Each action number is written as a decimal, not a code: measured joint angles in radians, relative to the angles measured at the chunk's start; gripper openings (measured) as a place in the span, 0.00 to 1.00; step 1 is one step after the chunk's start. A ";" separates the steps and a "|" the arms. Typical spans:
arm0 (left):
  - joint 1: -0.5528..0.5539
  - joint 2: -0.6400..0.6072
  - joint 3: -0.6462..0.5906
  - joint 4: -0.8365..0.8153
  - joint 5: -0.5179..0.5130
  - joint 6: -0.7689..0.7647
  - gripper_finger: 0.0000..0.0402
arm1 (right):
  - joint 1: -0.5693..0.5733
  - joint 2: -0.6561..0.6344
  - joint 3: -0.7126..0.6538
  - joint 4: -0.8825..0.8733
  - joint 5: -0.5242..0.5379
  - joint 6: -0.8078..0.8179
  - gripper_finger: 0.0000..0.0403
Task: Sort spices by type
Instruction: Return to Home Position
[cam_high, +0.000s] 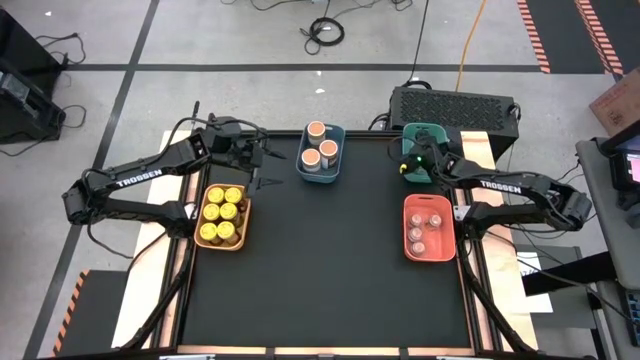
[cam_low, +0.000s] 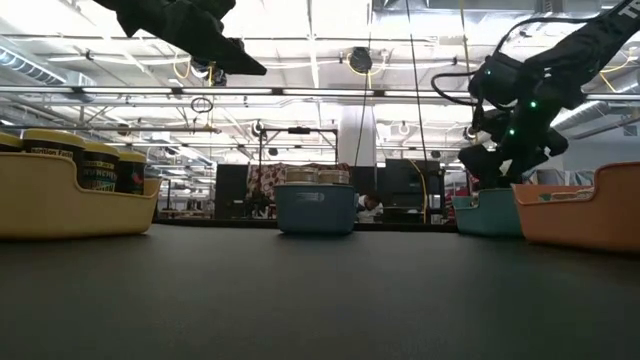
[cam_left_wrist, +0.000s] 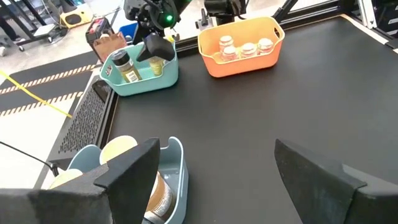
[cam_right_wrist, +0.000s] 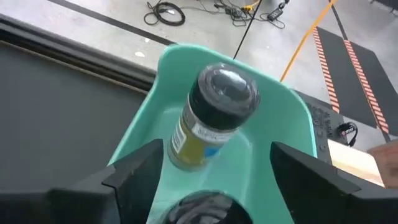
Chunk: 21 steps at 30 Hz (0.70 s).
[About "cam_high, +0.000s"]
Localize coral orange plastic bin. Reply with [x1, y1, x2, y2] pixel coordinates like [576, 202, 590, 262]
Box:
[402, 193, 458, 264]

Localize dark blue plastic bin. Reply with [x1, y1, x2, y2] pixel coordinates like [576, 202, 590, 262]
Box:
[295, 122, 347, 185]

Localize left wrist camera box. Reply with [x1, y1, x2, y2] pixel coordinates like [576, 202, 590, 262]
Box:
[207, 116, 245, 153]

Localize black aluminium table frame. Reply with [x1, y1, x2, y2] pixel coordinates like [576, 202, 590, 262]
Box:
[169, 112, 489, 354]

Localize white paper sheet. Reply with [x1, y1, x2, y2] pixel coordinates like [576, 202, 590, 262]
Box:
[517, 249, 554, 314]

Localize black flat beam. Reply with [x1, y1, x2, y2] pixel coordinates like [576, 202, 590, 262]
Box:
[522, 252, 619, 296]

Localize wooden table side board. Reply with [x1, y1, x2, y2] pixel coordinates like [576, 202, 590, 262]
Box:
[459, 130, 539, 351]
[112, 130, 201, 349]

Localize black laptop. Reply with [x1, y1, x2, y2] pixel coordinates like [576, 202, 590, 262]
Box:
[602, 134, 640, 194]

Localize grey desk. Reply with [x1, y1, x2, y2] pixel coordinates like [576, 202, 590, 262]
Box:
[574, 134, 640, 291]

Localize black equipment cart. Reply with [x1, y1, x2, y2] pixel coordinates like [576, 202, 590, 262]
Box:
[0, 4, 66, 146]

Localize black mat orange stripes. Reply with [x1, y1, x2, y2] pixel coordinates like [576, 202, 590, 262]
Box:
[517, 0, 640, 75]
[49, 269, 129, 357]

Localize teal plastic bin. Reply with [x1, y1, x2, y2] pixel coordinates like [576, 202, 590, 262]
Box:
[402, 122, 450, 184]

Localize yellow plastic bin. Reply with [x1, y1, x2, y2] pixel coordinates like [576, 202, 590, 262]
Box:
[193, 182, 252, 252]

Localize yellow extension cord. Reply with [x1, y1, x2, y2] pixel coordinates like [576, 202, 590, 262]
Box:
[455, 0, 489, 92]

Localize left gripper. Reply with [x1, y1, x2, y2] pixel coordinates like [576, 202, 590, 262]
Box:
[225, 133, 288, 197]

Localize black diagonal frame strut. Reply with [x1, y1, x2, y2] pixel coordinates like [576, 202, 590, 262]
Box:
[457, 244, 536, 354]
[122, 239, 196, 351]

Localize tan lid furikake jar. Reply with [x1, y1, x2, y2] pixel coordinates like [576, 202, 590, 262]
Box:
[306, 120, 328, 146]
[318, 139, 340, 170]
[300, 148, 323, 174]

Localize printed cardboard box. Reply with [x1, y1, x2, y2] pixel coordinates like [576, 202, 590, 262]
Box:
[588, 67, 640, 137]

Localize coiled black floor cable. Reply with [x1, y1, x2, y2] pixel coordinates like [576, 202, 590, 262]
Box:
[299, 16, 346, 55]

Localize black computer tower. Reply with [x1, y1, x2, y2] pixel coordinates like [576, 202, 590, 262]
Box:
[389, 85, 521, 156]

